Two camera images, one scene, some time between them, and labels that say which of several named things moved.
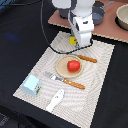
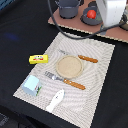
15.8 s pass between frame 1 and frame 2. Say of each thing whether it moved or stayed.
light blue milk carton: stayed
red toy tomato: moved
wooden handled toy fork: stayed
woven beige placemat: stayed
